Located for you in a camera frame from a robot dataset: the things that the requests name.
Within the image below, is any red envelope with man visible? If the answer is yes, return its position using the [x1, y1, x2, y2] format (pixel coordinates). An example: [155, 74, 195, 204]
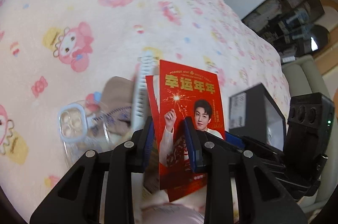
[146, 60, 225, 202]

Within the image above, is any white comb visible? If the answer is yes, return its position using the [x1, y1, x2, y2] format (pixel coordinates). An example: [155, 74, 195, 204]
[131, 50, 156, 131]

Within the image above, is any black cardboard box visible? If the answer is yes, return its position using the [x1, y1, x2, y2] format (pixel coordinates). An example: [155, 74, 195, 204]
[229, 84, 286, 151]

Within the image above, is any beige knitted sock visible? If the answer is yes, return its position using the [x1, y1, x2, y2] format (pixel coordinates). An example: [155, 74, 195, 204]
[100, 76, 134, 136]

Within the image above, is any clear phone case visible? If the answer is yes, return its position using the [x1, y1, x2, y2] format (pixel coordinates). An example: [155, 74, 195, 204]
[57, 100, 133, 169]

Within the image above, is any grey green sofa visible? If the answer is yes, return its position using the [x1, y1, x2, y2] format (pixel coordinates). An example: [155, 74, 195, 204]
[282, 55, 337, 213]

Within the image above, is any dark cluttered shelf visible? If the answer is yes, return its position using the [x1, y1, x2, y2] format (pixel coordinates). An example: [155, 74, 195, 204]
[242, 0, 329, 57]

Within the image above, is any pink cartoon print blanket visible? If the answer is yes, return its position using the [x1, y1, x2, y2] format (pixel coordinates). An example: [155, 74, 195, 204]
[1, 0, 290, 221]

